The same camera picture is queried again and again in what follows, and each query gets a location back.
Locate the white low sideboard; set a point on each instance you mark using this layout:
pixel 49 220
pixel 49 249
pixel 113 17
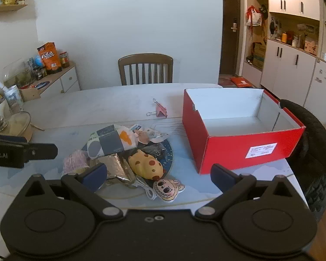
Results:
pixel 65 83

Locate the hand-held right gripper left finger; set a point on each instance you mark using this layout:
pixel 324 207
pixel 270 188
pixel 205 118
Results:
pixel 94 176

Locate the orange parcel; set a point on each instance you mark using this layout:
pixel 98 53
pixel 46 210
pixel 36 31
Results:
pixel 241 82

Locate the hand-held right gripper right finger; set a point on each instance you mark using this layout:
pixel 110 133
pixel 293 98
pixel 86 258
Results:
pixel 222 178

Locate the white grey patterned bag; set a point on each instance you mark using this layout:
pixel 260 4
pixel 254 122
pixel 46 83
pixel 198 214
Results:
pixel 108 141

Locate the orange snack bag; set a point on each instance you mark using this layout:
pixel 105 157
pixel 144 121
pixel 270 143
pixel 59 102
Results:
pixel 50 58

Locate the brown wooden chair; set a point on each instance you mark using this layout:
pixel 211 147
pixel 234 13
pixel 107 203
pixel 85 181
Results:
pixel 145 69

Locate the yellow plush toy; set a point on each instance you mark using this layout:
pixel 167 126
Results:
pixel 145 164

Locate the red cardboard box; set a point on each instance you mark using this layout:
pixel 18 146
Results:
pixel 228 152

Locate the white wall cabinet unit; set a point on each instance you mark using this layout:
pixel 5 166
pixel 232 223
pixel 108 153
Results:
pixel 288 68

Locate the cardboard box in niche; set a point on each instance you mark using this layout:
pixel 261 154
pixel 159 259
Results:
pixel 259 55

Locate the pink paper note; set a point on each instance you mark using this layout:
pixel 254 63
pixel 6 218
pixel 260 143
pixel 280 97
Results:
pixel 74 163

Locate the silver snack packet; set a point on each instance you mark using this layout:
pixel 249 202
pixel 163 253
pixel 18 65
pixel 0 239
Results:
pixel 126 178
pixel 114 165

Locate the cartoon doll charm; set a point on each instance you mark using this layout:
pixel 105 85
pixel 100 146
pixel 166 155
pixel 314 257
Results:
pixel 167 190

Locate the white packet blue label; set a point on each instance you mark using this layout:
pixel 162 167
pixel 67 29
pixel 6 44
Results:
pixel 145 133

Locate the orange bottle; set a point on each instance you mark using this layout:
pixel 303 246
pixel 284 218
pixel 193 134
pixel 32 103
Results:
pixel 284 37

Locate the glass lidded bowl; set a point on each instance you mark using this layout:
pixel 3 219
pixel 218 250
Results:
pixel 16 122

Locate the wooden wall shelf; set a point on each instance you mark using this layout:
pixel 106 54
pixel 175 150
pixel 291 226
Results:
pixel 8 8

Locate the patterned door rug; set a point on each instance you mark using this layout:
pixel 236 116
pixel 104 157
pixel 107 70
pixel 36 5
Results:
pixel 224 81

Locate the red white hanging bag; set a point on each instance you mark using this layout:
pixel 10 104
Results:
pixel 254 16

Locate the glass jar red lid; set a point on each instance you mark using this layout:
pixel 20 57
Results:
pixel 64 59

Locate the pink binder clip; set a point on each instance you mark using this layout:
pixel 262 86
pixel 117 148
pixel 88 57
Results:
pixel 160 112

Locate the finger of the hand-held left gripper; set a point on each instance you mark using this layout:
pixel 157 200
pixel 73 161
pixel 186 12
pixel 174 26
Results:
pixel 42 151

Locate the white patterned cup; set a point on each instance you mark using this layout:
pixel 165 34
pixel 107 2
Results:
pixel 13 99

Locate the black small pouch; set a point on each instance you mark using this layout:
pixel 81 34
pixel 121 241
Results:
pixel 156 150

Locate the dark brown door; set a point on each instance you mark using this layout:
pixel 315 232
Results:
pixel 229 27

